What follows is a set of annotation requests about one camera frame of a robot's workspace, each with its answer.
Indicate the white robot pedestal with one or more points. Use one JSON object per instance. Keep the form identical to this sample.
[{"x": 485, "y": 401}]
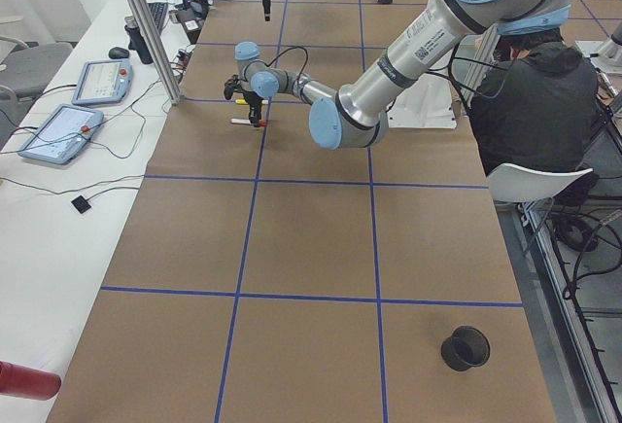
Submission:
[{"x": 432, "y": 102}]

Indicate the seated person in black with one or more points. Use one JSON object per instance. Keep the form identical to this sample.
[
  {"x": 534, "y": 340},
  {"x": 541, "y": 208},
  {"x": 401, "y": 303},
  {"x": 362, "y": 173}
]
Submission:
[{"x": 536, "y": 109}]

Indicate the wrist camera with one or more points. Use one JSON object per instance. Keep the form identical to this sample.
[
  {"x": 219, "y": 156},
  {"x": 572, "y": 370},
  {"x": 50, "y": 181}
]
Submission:
[{"x": 232, "y": 86}]

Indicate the red bottle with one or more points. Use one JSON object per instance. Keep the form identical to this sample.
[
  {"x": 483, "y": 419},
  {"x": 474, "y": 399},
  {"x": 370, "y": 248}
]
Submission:
[{"x": 24, "y": 382}]

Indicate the black keyboard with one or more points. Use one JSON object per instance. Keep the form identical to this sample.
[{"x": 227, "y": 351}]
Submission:
[{"x": 159, "y": 12}]

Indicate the teach pendant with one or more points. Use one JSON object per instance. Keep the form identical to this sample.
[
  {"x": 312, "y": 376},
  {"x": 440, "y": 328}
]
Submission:
[
  {"x": 103, "y": 82},
  {"x": 63, "y": 135}
]

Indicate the grey office chair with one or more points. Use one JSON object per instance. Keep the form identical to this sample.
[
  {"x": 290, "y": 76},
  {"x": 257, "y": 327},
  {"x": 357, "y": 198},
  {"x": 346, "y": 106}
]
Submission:
[{"x": 29, "y": 70}]

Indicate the far teach pendant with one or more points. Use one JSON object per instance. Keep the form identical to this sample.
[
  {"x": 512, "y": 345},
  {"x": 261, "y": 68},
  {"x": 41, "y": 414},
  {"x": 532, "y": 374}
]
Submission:
[{"x": 103, "y": 82}]

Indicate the yellow marker pen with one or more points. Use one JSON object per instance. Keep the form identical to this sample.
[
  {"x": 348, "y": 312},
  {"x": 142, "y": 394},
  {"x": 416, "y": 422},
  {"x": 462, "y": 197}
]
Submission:
[{"x": 244, "y": 102}]

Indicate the black computer mouse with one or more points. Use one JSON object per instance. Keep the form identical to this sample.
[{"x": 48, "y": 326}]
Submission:
[{"x": 118, "y": 53}]

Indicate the white chair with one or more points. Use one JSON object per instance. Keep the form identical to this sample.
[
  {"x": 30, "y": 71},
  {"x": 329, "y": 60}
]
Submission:
[{"x": 512, "y": 185}]

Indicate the near black mesh cup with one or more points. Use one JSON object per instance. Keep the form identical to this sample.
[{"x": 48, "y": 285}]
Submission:
[{"x": 465, "y": 348}]

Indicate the aluminium frame post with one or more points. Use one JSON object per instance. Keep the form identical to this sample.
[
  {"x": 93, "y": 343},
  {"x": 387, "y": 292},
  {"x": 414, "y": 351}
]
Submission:
[{"x": 147, "y": 26}]

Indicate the near teach pendant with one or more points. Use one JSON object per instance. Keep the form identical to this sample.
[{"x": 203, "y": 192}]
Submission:
[{"x": 63, "y": 135}]

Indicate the small black sensor box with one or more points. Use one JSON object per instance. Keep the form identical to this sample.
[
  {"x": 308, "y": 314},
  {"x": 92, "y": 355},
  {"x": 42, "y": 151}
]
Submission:
[{"x": 81, "y": 204}]

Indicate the red marker pen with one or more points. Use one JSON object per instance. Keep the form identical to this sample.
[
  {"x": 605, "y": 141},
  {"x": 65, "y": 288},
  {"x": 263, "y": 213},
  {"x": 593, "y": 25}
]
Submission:
[{"x": 243, "y": 122}]

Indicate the dark water bottle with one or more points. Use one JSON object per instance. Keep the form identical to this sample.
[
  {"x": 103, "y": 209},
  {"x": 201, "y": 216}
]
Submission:
[{"x": 137, "y": 41}]

